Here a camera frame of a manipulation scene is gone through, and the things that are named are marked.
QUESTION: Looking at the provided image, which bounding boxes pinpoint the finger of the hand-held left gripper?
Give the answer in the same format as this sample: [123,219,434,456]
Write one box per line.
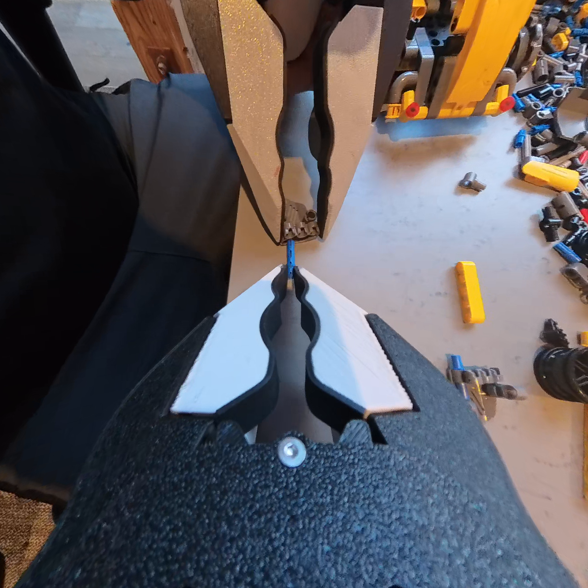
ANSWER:
[217,0,295,245]
[312,6,386,239]

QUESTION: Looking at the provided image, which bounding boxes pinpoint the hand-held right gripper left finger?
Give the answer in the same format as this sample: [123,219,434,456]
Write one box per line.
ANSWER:
[170,265,288,435]

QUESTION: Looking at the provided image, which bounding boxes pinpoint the grey desk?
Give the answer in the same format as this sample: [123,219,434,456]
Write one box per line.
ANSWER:
[226,60,588,588]

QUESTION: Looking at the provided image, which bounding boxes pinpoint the yellow toy beam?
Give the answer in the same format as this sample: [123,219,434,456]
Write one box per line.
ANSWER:
[454,261,486,324]

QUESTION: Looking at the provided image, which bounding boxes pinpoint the small grey brick assembly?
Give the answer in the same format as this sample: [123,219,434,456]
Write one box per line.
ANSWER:
[445,354,520,421]

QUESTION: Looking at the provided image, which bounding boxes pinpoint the yellow black toy brick vehicle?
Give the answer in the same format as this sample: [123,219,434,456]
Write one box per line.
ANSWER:
[374,0,545,122]

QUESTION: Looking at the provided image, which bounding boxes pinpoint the black toy wheel hub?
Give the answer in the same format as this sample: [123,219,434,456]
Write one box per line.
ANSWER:
[533,345,588,405]

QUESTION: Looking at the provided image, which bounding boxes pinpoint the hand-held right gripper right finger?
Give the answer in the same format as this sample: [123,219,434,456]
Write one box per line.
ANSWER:
[294,266,414,445]

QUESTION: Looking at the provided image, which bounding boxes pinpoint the wooden post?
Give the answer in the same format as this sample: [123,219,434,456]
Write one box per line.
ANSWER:
[110,0,194,83]

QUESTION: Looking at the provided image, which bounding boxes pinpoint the grey toy panel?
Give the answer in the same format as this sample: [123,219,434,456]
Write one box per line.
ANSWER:
[281,201,321,242]

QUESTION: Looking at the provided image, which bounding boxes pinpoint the pile of toy brick pieces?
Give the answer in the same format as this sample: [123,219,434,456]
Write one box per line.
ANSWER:
[512,0,588,304]

